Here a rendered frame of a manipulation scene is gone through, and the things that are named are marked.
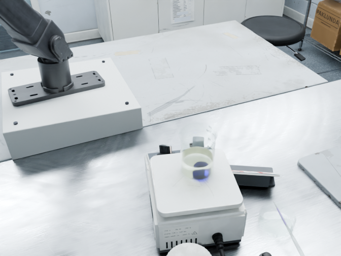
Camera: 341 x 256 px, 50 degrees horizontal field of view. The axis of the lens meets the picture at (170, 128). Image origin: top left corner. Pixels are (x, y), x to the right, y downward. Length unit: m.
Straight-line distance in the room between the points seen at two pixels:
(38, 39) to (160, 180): 0.36
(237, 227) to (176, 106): 0.39
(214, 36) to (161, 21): 1.93
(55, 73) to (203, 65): 0.42
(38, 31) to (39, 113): 0.16
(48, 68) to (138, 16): 2.29
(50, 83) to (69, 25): 2.77
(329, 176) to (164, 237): 0.33
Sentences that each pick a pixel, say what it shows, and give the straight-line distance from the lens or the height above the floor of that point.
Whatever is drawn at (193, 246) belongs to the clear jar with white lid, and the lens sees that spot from 0.47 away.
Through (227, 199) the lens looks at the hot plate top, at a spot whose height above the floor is 0.99.
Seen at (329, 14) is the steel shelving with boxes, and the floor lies 0.38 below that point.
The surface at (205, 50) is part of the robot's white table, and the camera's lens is 1.12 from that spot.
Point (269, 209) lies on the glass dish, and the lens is 0.62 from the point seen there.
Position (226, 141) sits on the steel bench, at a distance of 0.75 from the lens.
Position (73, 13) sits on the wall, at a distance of 3.54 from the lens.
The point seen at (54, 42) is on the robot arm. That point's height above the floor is 1.09.
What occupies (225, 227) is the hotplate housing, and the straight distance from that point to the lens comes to 0.54.
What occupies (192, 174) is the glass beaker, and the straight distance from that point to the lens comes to 0.52.
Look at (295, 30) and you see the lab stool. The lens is 2.03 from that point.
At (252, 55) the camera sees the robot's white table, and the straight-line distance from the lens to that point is 1.11.
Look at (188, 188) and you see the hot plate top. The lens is 0.53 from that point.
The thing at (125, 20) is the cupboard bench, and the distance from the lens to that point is 3.03.
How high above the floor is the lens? 1.37
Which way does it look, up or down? 37 degrees down
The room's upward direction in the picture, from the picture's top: 1 degrees counter-clockwise
